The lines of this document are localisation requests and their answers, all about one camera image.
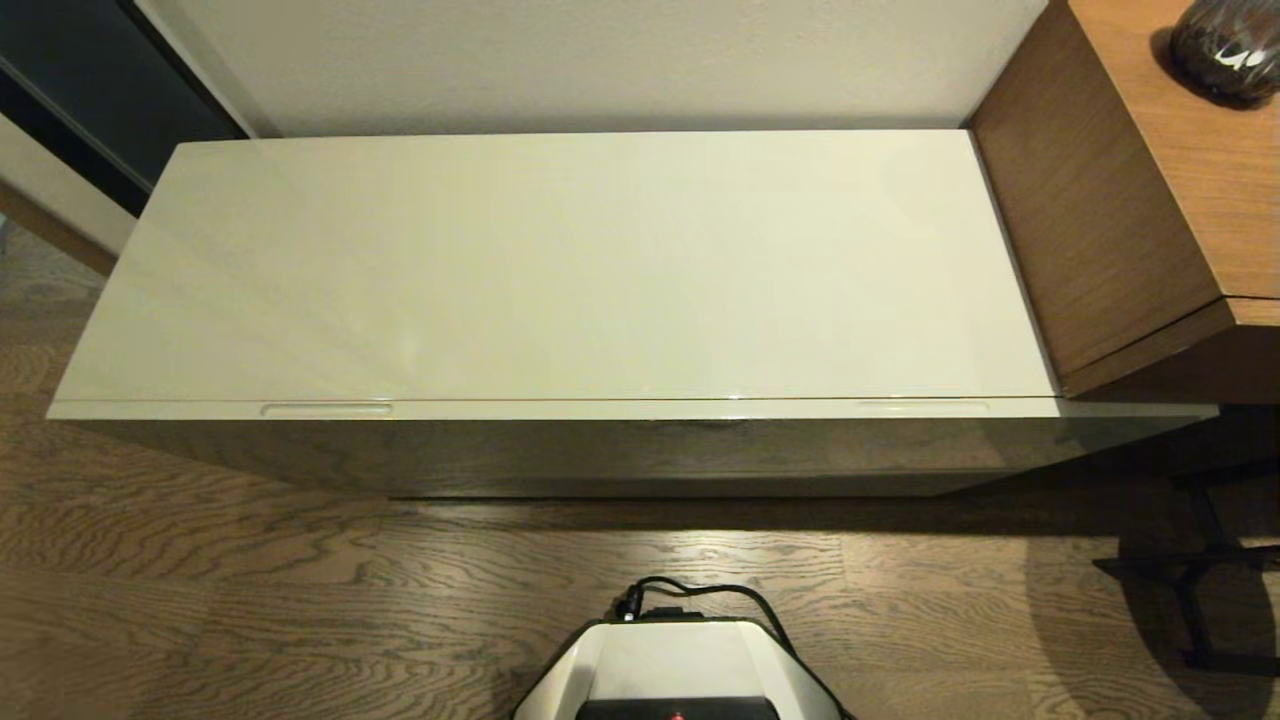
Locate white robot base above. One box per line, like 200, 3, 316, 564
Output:
513, 618, 846, 720

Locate white low drawer cabinet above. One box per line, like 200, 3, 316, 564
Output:
52, 128, 1063, 404

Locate brown wooden desk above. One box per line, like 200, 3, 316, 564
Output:
968, 0, 1280, 403

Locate black metal stand legs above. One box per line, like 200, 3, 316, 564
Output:
1093, 460, 1280, 673

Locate dark glass vase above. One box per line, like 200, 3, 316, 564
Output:
1170, 0, 1280, 109

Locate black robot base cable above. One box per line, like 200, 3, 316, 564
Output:
612, 577, 856, 720

